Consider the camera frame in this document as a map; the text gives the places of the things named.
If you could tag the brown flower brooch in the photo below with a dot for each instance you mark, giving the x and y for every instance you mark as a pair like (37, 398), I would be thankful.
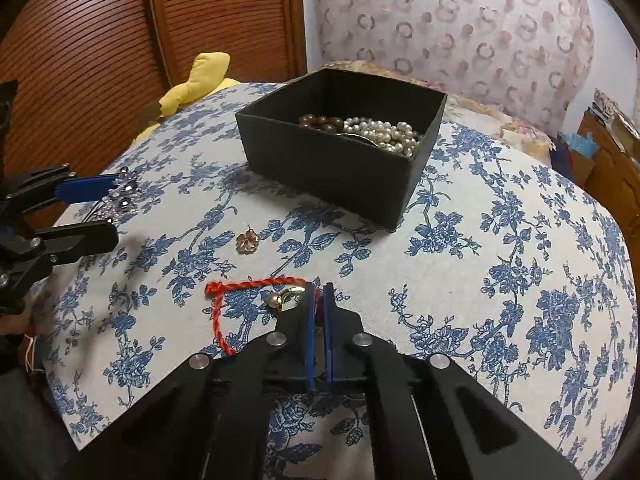
(247, 241)

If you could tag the crystal flower hair clip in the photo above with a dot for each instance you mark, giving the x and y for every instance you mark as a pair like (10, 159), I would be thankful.
(122, 192)

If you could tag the black box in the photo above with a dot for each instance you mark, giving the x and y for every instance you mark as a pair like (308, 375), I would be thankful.
(325, 175)

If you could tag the wooden side cabinet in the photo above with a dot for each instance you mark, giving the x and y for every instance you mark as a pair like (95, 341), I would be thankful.
(615, 175)

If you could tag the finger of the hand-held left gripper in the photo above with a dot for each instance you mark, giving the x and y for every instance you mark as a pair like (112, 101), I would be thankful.
(85, 189)
(80, 240)

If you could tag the wooden louvered wardrobe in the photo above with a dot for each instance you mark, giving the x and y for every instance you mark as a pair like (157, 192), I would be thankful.
(100, 35)

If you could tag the silver metal bangle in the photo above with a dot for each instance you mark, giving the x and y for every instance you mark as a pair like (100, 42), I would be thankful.
(357, 136)

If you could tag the blue plastic bag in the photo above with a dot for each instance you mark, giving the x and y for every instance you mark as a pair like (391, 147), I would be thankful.
(580, 144)

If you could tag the sheer circle-pattern curtain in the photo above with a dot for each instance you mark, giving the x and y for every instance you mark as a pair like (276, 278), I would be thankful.
(450, 20)

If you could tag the patterned fabric bundle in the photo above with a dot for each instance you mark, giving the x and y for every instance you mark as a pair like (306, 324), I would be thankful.
(612, 110)

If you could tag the dark blue blanket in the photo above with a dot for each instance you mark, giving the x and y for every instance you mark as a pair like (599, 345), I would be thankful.
(561, 157)

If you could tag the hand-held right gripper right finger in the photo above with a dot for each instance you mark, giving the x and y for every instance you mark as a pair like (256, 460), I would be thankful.
(329, 330)

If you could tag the blue floral bedspread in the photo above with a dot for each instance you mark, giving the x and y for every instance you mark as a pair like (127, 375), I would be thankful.
(500, 240)

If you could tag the yellow plush toy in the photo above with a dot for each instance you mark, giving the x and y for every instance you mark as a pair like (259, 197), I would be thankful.
(205, 75)

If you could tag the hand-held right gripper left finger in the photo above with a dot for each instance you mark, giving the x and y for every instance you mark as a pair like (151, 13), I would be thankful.
(310, 330)

